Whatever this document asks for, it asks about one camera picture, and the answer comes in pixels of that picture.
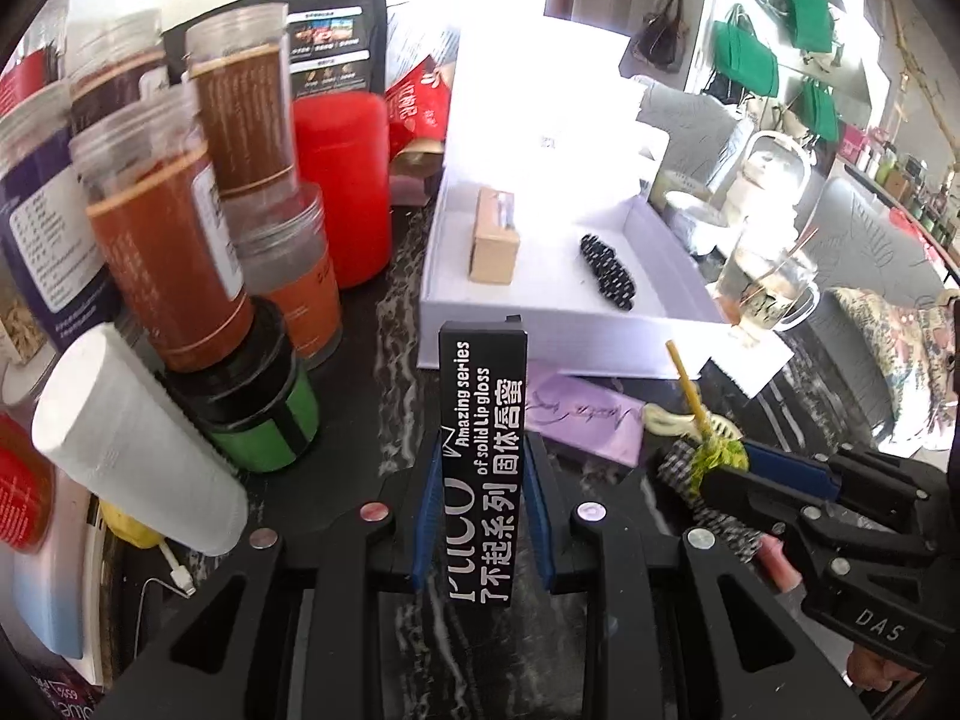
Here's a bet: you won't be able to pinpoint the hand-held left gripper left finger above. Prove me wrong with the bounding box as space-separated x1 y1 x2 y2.
97 435 449 720

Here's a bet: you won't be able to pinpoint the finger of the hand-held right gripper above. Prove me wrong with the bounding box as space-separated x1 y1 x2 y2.
739 441 848 502
701 471 826 548

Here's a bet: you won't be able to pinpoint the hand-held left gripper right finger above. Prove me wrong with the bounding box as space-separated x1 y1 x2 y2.
525 435 871 720

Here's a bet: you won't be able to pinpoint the pink lip gloss tube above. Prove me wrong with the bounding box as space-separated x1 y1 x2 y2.
756 536 802 590

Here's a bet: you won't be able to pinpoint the checkered scrunchie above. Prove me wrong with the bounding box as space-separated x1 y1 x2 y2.
658 441 762 563

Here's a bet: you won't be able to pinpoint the black lip gloss box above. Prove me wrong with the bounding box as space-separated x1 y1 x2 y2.
437 319 530 608

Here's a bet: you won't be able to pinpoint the purple box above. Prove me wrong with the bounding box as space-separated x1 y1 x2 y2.
525 369 646 468

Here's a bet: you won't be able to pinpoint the cream hair claw clip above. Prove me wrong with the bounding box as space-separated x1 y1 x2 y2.
643 401 745 442

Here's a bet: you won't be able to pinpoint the white gift box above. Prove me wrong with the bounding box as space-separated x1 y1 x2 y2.
418 0 732 380

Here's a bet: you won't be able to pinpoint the black beaded hair clip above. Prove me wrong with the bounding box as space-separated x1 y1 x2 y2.
579 234 638 310

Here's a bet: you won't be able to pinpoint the small kraft box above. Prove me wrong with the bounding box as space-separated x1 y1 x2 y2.
469 186 522 286

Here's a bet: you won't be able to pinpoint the person's right hand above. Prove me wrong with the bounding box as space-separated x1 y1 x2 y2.
846 649 927 720

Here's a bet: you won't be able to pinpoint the white paper napkin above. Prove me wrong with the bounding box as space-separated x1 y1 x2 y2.
701 330 796 398

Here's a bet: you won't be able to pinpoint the floral cloth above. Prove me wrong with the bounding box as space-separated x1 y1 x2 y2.
829 286 960 451

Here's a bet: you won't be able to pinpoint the green and black jar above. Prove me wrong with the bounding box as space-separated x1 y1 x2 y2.
161 298 320 473

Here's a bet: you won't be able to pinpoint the glass mug of tea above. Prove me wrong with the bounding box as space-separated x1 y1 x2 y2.
716 229 826 335

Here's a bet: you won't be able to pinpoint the clear jar orange powder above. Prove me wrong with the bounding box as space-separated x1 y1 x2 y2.
236 184 346 365

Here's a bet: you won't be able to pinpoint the grey chair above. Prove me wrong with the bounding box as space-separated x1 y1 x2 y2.
806 176 950 316
637 79 755 188

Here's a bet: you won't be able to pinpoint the foil bowl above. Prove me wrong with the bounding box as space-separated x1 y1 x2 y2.
664 190 727 256

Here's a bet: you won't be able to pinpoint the white electric kettle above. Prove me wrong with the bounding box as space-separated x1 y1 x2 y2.
724 130 815 241

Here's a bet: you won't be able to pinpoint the yellow soft object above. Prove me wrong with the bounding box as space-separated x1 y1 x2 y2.
101 499 162 550

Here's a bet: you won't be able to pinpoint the white paper roll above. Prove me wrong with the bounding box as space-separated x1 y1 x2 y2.
31 324 250 557

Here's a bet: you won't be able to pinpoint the row of bottles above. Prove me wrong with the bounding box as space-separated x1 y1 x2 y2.
840 124 960 248

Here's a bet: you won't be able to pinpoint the red canister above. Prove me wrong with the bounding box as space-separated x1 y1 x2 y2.
292 92 392 290

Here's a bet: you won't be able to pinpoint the gold foil packet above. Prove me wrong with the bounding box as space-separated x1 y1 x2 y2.
390 139 447 207

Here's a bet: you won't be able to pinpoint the green tote bag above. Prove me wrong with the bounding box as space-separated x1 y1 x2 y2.
711 19 781 96
799 79 841 143
780 0 837 53

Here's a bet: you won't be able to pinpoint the red snack packet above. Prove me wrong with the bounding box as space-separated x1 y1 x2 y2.
385 56 458 166

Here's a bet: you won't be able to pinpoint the red labelled container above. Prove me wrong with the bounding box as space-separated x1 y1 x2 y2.
0 412 57 552

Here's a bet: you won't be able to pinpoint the dry bamboo branch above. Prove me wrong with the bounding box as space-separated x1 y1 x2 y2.
885 0 960 121

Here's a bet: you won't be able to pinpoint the brown hanging bag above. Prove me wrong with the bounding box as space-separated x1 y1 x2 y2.
630 0 689 74

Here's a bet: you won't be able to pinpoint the white tub blue label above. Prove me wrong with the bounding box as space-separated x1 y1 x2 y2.
0 79 125 335

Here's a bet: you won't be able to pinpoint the white plastic packets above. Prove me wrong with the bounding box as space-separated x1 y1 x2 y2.
386 11 462 83

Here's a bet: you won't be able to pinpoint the black coffee bag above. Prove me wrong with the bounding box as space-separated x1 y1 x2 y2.
161 0 389 110

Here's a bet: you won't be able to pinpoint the clear jar dark powder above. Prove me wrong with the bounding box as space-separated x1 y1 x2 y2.
69 10 188 137

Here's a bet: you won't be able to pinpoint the white charging cable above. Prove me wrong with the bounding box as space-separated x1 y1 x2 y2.
124 540 197 642

